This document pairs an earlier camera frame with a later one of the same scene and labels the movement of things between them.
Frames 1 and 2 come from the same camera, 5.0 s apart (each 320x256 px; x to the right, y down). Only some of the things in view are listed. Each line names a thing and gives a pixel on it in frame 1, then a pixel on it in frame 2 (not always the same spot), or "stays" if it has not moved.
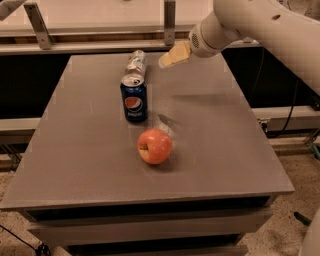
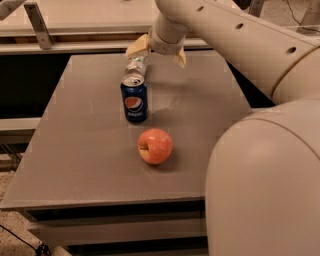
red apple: x=154 y=146 stays
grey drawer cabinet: x=84 y=185 stays
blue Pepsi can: x=135 y=97 stays
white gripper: x=199 y=42 → x=162 y=47
